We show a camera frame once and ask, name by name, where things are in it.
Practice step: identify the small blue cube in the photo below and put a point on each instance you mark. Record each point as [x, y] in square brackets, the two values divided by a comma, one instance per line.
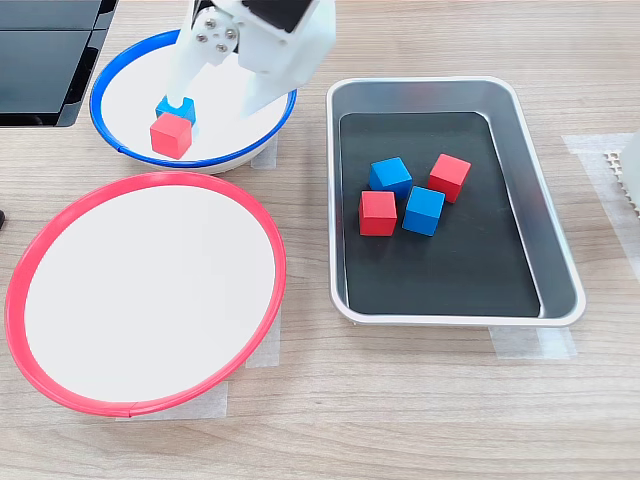
[423, 211]
[391, 175]
[188, 110]

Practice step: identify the white plate blue rim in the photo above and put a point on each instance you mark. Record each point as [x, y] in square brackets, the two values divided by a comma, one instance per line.
[130, 75]

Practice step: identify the small red cube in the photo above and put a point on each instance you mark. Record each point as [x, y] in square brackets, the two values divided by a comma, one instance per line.
[377, 214]
[449, 177]
[170, 137]

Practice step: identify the translucent tape strip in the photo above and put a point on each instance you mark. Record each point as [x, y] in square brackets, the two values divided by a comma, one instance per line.
[200, 405]
[267, 345]
[267, 155]
[532, 342]

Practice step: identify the black glossy panel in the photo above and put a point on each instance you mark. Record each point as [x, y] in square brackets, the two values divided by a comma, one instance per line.
[40, 65]

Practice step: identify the white plate red rim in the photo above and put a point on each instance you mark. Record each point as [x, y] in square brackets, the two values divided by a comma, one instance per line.
[150, 300]

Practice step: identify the black tray mat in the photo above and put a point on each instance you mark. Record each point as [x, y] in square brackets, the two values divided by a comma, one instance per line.
[450, 270]

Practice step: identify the steel tray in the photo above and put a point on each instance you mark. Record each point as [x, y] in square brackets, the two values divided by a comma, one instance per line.
[545, 200]

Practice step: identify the translucent tape sheet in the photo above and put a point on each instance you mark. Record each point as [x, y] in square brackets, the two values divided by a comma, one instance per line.
[590, 165]

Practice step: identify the pale perforated base plate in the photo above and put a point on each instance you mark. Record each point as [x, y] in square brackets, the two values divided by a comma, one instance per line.
[614, 161]

